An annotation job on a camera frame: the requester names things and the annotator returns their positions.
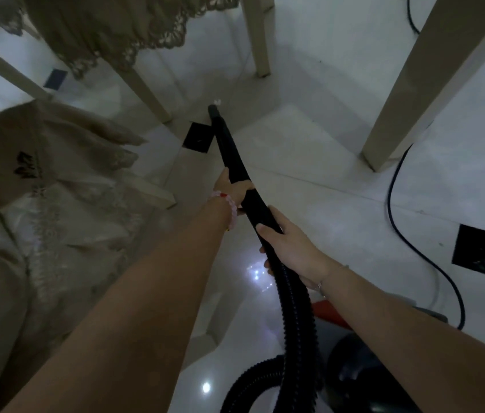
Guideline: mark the person's left forearm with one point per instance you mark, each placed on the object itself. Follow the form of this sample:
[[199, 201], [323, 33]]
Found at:
[[139, 322]]

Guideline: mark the beige lace sofa cover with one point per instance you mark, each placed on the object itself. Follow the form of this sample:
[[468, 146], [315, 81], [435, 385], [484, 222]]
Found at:
[[40, 219]]

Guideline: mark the person's right hand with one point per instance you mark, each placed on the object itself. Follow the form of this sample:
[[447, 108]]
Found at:
[[296, 249]]

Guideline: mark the beige sofa foot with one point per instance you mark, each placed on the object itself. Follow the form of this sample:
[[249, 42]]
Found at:
[[208, 326]]

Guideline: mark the beige lace tablecloth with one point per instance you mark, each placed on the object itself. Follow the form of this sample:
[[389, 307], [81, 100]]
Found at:
[[109, 25]]

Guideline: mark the person's left hand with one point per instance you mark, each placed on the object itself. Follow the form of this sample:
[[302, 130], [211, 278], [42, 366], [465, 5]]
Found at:
[[230, 187]]

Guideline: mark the thick beige table leg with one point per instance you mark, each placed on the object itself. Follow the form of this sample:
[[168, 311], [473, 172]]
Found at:
[[427, 77]]

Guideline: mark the person's right forearm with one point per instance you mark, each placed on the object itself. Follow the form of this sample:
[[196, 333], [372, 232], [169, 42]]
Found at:
[[418, 344]]

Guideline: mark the person's left thumb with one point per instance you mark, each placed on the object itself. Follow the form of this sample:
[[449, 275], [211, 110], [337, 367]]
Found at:
[[244, 187]]

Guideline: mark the red and black vacuum cleaner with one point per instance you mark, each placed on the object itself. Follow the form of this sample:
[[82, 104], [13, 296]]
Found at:
[[354, 374]]

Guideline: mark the person's right thumb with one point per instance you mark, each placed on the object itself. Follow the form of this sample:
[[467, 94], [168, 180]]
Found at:
[[268, 234]]

